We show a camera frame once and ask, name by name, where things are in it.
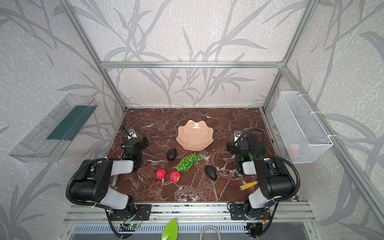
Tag red fake fruit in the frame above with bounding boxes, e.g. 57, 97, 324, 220
156, 169, 167, 180
170, 171, 181, 183

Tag dark avocado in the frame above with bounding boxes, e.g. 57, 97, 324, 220
167, 148, 177, 161
205, 166, 218, 181

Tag green grape bunch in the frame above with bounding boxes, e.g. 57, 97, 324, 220
175, 154, 203, 173

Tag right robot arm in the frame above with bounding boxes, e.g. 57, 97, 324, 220
226, 128, 301, 211

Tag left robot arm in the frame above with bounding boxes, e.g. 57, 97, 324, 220
66, 128, 149, 213

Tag pink scalloped fruit bowl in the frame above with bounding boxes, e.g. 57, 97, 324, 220
176, 120, 214, 151

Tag black green glove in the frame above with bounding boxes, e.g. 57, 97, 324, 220
247, 133, 268, 160

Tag metal tongs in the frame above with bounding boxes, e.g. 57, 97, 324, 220
112, 175, 119, 187

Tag pink object in basket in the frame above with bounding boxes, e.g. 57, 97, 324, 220
288, 144, 301, 160

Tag green leaf shaped object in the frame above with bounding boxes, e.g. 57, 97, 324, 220
162, 219, 179, 240

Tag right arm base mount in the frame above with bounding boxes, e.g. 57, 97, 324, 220
227, 202, 271, 222

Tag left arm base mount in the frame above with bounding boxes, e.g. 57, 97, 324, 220
110, 204, 152, 221

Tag white wire basket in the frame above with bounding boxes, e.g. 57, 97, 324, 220
272, 91, 334, 164

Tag grey cable loop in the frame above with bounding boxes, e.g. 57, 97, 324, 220
199, 225, 222, 240

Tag clear plastic wall bin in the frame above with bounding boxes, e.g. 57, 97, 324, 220
9, 94, 98, 163

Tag aluminium front rail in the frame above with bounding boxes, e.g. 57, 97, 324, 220
63, 202, 316, 224

